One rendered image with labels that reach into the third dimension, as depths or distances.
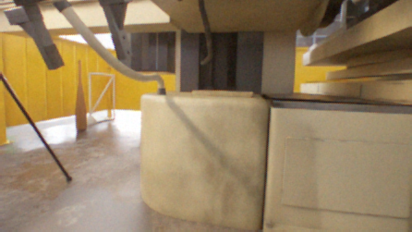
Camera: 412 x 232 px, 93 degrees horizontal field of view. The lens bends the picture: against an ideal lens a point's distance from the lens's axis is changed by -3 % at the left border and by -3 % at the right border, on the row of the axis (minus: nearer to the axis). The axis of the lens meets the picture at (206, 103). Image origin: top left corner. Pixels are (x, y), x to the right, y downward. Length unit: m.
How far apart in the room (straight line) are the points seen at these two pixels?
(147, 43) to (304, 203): 1.47
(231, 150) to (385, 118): 0.62
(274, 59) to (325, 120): 0.71
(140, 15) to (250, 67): 0.80
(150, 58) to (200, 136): 0.95
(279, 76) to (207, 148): 0.81
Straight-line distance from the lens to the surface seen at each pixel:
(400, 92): 1.17
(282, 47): 1.55
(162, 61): 1.67
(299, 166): 0.98
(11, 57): 3.00
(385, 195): 1.14
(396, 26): 0.92
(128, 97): 3.89
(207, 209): 1.09
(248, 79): 1.51
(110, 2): 0.34
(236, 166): 0.97
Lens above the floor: 0.66
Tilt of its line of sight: 5 degrees down
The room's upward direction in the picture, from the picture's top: 2 degrees clockwise
